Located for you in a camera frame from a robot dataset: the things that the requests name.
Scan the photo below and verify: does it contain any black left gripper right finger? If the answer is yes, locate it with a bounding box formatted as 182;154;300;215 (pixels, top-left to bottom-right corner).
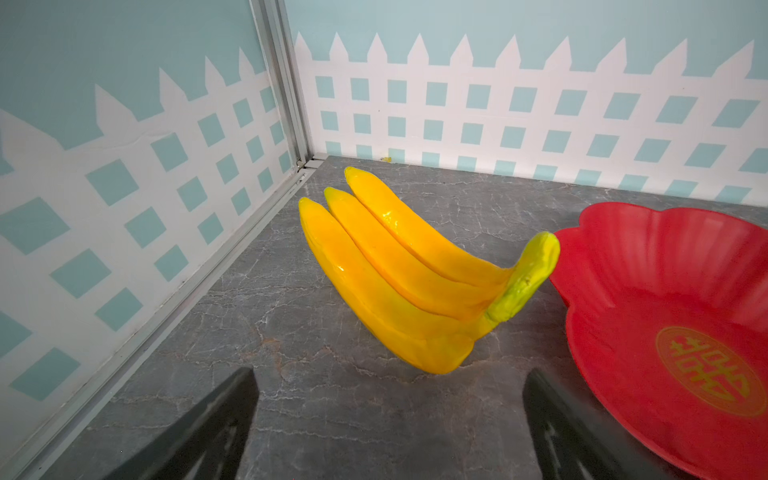
522;368;678;479

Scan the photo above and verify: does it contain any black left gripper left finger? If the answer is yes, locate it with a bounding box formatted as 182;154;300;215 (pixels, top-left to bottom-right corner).
106;367;259;479

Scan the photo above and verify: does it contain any yellow fake banana bunch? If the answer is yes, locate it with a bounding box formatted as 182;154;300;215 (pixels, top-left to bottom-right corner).
298;167;561;374

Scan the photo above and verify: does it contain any red flower-shaped fruit bowl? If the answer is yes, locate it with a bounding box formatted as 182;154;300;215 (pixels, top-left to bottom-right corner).
551;202;767;479

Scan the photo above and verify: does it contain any aluminium corner frame post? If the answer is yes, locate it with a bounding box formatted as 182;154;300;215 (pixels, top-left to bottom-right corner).
249;0;313;169

